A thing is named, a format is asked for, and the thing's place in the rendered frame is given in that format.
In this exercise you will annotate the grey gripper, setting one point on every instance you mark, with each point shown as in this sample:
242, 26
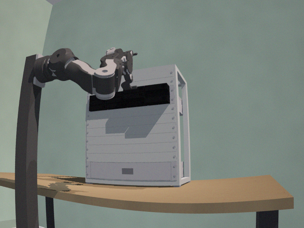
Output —
127, 73

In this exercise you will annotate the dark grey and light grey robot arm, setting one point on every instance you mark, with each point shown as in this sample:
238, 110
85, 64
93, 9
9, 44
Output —
64, 65

